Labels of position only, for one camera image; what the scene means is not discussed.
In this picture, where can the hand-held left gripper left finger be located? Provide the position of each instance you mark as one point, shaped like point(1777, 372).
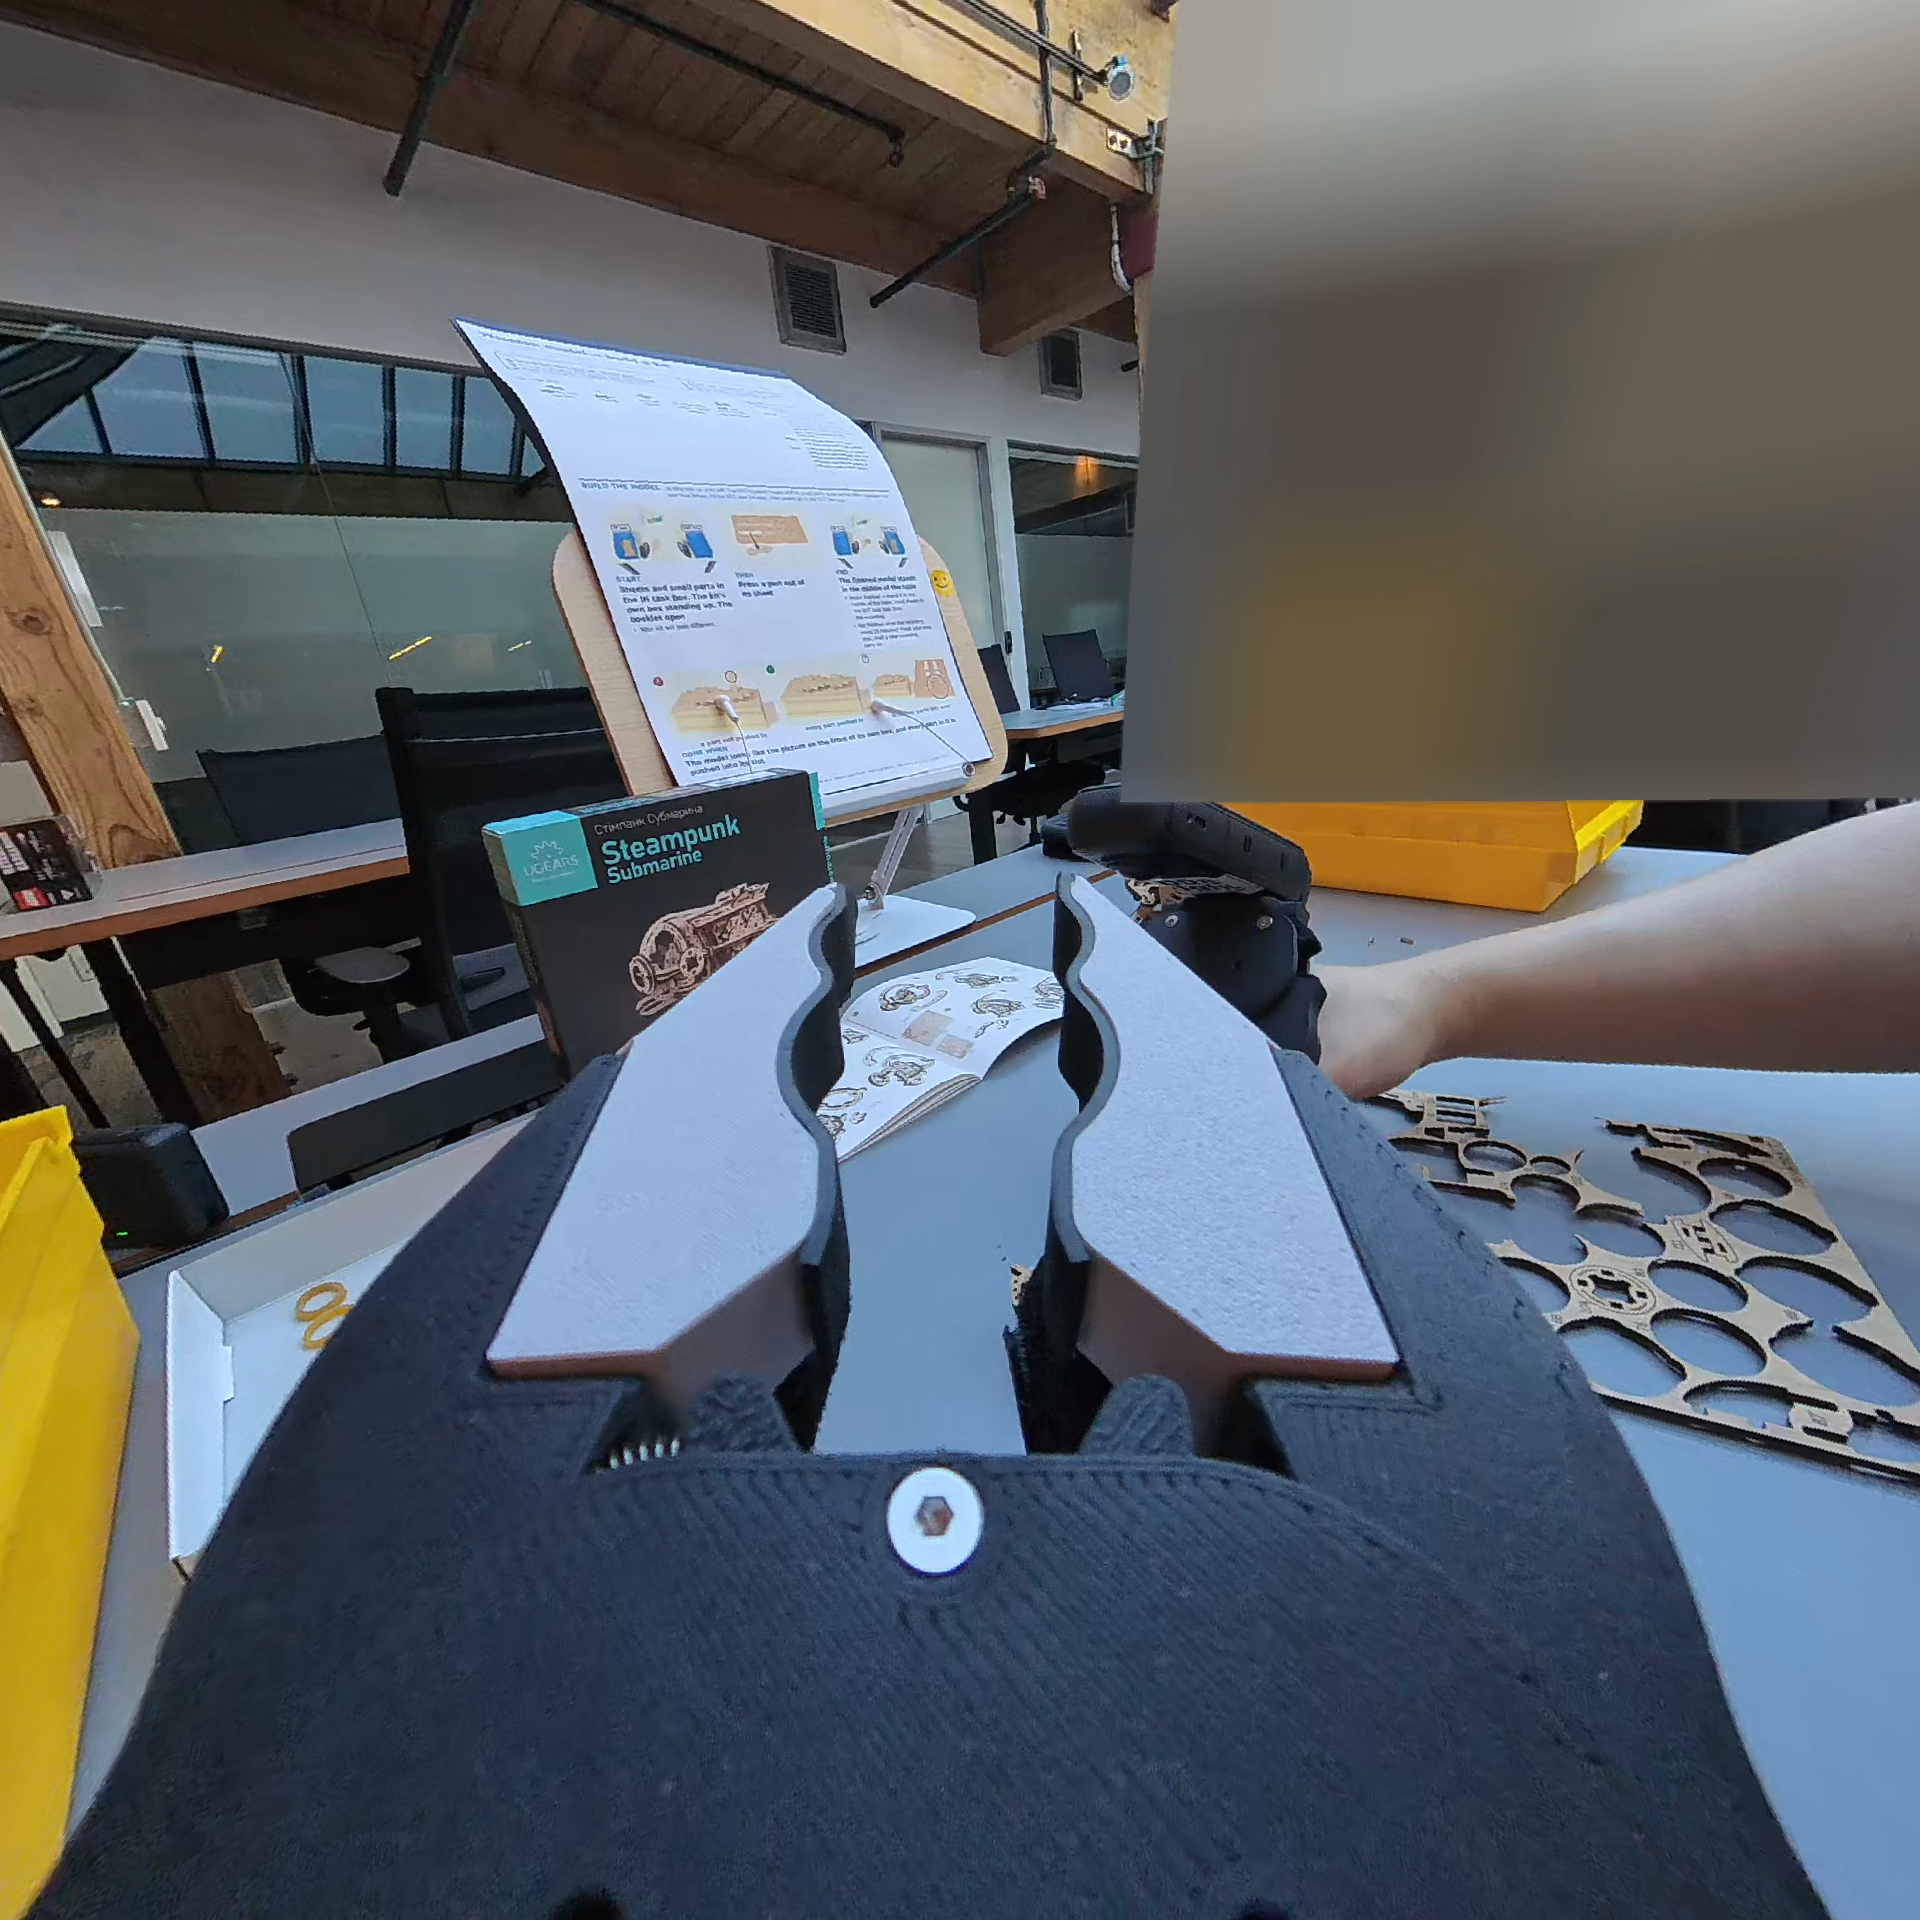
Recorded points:
point(674, 1172)

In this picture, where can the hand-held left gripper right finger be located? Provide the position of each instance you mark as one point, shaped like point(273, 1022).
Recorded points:
point(1200, 1185)

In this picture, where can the person's right forearm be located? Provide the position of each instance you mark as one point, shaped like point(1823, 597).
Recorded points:
point(1681, 961)

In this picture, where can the dark model kit box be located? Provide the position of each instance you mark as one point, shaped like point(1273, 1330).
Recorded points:
point(662, 931)

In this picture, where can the laser-cut wooden parts sheet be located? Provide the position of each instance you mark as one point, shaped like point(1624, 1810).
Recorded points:
point(1681, 1241)

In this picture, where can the person's right hand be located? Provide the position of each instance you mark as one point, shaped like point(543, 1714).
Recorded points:
point(1367, 1037)

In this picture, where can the yellow plastic bin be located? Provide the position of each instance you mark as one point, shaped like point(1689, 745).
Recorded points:
point(45, 1425)
point(1440, 855)

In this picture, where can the open instruction booklet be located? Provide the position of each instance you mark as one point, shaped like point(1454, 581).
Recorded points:
point(930, 1037)

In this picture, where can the orange rubber bands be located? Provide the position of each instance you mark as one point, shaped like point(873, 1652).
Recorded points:
point(320, 1316)

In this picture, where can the black office chair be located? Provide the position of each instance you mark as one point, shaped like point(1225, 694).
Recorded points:
point(495, 765)
point(284, 788)

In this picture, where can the wooden document stand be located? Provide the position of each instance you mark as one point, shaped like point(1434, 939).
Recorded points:
point(600, 661)

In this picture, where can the white cardboard box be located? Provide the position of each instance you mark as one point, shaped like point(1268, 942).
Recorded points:
point(202, 1395)

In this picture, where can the small black device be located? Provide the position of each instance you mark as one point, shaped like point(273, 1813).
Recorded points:
point(142, 1185)

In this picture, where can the white office desk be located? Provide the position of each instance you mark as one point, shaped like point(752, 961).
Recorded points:
point(210, 879)

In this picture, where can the printed instruction sheet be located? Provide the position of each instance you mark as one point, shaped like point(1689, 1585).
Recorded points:
point(720, 495)

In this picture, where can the red and black box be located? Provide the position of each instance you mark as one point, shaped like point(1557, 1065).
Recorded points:
point(37, 867)

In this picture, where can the grey wall vent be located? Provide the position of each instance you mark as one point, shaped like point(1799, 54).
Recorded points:
point(808, 300)
point(1058, 364)

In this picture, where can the wooden support post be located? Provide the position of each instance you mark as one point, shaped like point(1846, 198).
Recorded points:
point(77, 721)

